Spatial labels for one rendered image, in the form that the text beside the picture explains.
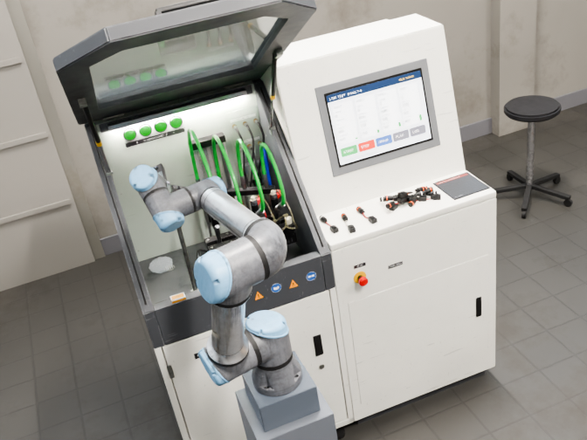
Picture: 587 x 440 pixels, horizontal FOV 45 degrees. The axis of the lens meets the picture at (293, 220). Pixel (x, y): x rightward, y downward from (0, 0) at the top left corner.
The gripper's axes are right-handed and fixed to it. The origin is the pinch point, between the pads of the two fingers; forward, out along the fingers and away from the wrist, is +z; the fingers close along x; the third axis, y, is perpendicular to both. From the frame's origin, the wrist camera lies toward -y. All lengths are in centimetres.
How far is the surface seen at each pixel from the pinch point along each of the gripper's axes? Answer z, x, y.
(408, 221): 48, 69, 24
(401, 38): 37, 93, -40
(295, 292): 44, 21, 34
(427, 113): 54, 94, -15
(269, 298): 40, 11, 33
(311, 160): 42, 44, -11
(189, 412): 56, -34, 59
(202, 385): 50, -25, 52
